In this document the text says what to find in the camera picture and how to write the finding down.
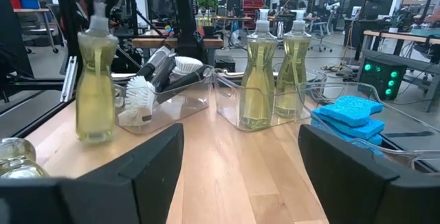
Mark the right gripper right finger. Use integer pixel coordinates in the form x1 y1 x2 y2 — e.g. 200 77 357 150
298 124 440 224

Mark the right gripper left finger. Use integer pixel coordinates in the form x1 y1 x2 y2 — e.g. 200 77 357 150
0 123 185 224

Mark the blue sponge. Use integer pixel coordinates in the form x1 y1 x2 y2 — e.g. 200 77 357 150
349 143 386 158
311 113 386 141
343 134 384 148
318 95 384 127

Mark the yellow soap pump bottle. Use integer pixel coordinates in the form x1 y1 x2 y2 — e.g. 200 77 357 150
274 9 313 119
239 8 278 131
74 0 120 145
0 137 50 180

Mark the clear plastic bin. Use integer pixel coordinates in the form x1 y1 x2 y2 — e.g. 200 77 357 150
113 66 216 136
297 81 440 170
212 67 327 133

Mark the black computer with green lights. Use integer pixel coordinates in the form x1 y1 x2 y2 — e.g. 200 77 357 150
357 57 408 101

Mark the wooden workbench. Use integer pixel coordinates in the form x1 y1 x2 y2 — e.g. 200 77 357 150
132 35 224 50

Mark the wooden-top desk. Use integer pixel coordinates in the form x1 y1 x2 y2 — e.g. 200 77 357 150
357 28 440 113

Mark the office chair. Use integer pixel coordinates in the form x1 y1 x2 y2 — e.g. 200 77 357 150
309 10 336 53

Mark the person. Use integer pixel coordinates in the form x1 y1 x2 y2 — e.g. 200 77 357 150
424 5 440 25

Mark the black flat panel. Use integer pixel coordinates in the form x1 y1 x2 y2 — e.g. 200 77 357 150
0 0 34 77

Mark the black monitor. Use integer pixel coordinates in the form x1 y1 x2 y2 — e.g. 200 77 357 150
364 0 398 21

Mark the desk fan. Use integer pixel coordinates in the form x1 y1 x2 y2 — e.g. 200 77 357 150
229 28 249 49

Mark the rolling work table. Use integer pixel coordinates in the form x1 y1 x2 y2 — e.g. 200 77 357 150
12 7 61 55

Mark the blue storage bin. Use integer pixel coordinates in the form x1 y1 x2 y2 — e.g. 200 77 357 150
20 0 41 10

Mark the red shelving unit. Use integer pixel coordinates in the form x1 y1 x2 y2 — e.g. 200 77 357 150
240 0 267 29

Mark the silver metal bracket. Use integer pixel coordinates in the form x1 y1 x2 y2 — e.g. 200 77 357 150
60 55 78 103

